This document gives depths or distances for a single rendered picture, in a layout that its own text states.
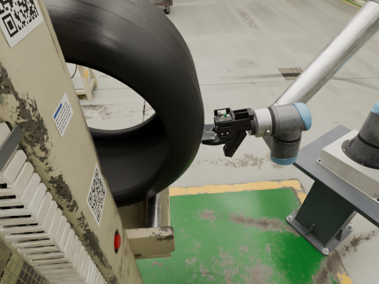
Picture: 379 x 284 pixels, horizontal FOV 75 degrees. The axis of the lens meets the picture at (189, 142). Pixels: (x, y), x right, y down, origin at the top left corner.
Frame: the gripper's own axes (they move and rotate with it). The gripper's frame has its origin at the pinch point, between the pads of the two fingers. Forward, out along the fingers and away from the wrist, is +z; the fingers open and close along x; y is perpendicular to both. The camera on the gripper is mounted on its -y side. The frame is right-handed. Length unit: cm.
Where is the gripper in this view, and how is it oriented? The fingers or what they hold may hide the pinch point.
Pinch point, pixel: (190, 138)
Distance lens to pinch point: 79.0
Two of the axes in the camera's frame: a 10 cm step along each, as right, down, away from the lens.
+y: -1.3, -7.2, -6.8
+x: 0.8, 6.7, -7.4
